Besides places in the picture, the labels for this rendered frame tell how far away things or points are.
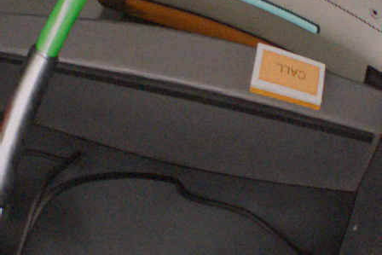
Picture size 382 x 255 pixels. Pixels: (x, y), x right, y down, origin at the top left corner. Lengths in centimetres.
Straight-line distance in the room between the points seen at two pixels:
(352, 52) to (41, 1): 67
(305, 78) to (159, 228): 17
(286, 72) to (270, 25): 91
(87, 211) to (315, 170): 18
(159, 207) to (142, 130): 6
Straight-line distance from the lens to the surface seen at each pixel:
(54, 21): 38
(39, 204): 54
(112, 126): 73
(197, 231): 74
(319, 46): 154
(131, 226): 74
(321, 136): 67
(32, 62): 38
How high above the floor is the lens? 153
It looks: 65 degrees down
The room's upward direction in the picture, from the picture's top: 2 degrees clockwise
